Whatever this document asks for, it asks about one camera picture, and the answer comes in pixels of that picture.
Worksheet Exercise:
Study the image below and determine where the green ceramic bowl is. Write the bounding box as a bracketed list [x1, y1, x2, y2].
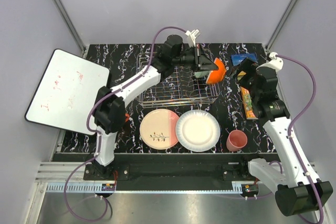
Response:
[194, 71, 210, 79]

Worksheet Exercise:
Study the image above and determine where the pink cream floral plate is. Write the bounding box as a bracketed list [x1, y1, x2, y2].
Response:
[140, 109, 179, 150]

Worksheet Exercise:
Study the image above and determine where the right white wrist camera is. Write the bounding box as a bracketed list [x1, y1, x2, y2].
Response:
[265, 52, 284, 72]

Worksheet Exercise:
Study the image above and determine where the white scalloped plate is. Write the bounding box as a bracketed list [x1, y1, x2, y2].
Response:
[175, 110, 221, 152]

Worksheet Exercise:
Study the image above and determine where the white board with black rim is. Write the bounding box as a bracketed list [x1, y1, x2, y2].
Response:
[25, 49, 110, 134]

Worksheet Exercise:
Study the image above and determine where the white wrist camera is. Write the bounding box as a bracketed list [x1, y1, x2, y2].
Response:
[185, 29, 201, 47]
[265, 52, 284, 72]

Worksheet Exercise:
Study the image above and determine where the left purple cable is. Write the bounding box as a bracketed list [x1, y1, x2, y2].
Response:
[64, 26, 192, 224]

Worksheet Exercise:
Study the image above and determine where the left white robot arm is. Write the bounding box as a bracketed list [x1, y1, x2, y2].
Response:
[90, 29, 219, 180]

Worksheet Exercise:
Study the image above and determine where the orange Treehouse book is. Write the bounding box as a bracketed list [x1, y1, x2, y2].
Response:
[240, 87, 257, 120]

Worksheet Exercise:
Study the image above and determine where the Animal Farm book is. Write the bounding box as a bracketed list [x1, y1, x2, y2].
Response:
[230, 53, 258, 66]

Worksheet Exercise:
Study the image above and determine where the pink plastic cup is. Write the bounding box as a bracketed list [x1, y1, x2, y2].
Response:
[226, 130, 248, 152]

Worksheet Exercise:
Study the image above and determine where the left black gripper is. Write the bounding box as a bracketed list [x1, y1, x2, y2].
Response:
[172, 43, 218, 72]

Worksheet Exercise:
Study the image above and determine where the orange mug white inside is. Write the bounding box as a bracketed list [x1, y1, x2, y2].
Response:
[125, 113, 130, 123]

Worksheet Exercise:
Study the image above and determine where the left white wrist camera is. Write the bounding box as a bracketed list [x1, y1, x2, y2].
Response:
[185, 29, 201, 47]

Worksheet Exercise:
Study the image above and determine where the orange and white bowl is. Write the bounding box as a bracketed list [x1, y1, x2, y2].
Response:
[206, 58, 226, 84]

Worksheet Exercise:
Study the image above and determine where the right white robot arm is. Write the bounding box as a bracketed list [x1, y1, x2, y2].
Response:
[230, 55, 333, 223]

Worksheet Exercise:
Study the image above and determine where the metal wire dish rack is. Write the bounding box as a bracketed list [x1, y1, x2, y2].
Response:
[136, 67, 220, 108]

